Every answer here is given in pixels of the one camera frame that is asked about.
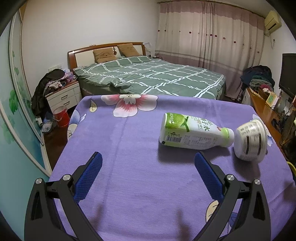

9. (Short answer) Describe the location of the white paper cup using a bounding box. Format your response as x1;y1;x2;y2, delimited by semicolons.
234;119;267;162

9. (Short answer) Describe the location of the green white drink bottle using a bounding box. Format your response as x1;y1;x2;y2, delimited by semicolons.
159;113;234;150

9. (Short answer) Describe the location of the yellow rim trash bin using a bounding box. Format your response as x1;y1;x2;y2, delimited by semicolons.
287;162;296;180

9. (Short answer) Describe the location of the purple floral tablecloth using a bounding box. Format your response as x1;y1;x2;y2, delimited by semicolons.
48;93;296;241

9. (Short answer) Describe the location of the red bucket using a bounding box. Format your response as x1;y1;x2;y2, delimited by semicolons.
53;106;70;128

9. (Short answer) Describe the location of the sliding wardrobe door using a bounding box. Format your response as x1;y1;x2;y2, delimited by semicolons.
1;13;52;238

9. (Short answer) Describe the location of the white nightstand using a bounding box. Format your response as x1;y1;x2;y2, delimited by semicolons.
46;80;82;112

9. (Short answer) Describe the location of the wooden desk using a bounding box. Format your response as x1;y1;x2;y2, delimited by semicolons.
246;88;286;158

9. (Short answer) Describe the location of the dark clothes pile on nightstand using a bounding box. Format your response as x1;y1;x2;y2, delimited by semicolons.
31;69;65;120

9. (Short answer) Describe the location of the bed with green plaid quilt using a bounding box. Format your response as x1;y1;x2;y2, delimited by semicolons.
74;56;226;99

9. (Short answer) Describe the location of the clothes pile on desk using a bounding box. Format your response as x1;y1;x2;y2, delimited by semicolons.
240;65;275;91

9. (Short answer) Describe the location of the wooden headboard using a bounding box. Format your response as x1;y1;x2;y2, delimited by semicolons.
67;42;147;71

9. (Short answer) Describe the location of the left brown pillow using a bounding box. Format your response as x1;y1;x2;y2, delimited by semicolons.
93;48;117;63

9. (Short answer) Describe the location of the brown pillow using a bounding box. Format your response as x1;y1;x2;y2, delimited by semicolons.
117;43;141;57
93;48;117;63

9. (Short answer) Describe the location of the black television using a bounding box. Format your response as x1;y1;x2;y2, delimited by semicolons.
279;53;296;98

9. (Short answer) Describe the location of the right brown pillow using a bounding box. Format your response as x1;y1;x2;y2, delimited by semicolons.
117;43;141;57

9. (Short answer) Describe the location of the pink white curtain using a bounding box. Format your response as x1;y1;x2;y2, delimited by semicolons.
155;1;265;98

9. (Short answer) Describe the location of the beige air conditioner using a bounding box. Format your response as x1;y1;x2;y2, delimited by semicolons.
264;10;281;36

